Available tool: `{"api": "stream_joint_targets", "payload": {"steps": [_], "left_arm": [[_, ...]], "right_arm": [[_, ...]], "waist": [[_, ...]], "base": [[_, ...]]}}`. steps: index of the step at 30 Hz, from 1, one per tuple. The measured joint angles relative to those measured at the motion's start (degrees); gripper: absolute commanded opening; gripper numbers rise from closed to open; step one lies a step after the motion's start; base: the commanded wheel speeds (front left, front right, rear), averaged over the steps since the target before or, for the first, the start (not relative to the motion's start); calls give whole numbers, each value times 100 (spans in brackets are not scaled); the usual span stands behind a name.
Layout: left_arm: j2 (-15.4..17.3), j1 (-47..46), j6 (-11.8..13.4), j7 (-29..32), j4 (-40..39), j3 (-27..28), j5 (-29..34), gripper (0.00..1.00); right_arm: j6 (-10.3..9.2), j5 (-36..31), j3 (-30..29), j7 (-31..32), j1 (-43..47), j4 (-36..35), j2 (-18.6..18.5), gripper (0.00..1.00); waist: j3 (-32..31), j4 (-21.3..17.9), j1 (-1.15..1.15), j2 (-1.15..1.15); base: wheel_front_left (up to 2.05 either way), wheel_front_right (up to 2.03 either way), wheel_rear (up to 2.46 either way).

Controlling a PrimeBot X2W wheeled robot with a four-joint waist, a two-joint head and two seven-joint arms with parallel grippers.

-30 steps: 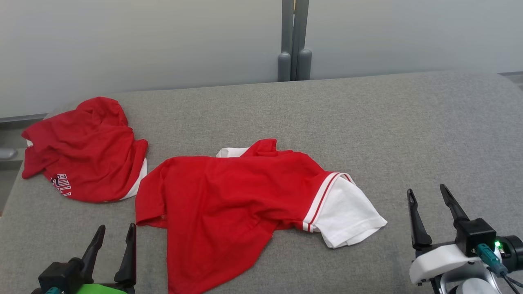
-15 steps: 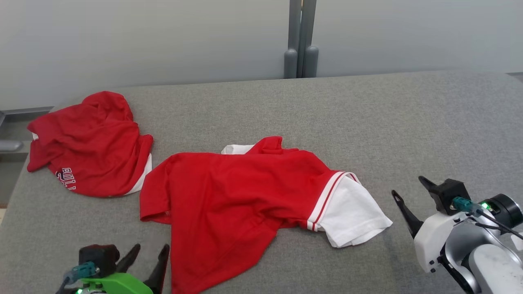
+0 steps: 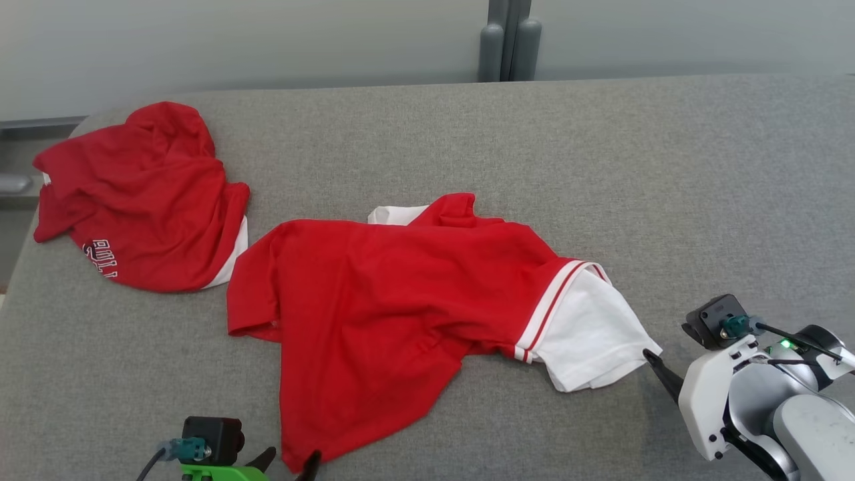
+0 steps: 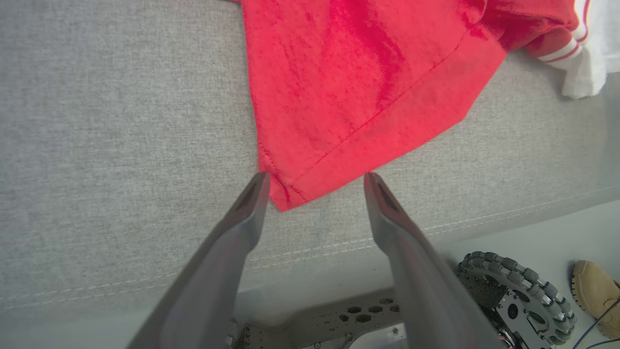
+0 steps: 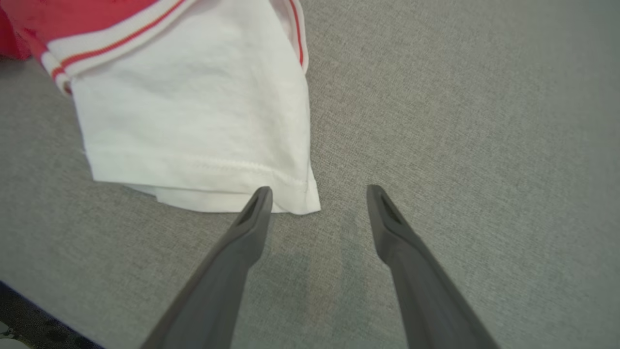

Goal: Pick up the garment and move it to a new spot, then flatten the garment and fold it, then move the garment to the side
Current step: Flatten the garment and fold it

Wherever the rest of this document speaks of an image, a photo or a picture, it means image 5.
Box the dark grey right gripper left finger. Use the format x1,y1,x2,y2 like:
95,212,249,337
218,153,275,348
140,187,273,349

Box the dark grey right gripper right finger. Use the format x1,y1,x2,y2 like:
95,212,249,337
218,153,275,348
367,184,499,349

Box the red white jersey shirt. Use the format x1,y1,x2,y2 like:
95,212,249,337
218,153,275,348
0,0,322,215

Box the grey fabric sofa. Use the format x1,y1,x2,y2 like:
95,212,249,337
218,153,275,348
0,0,620,349

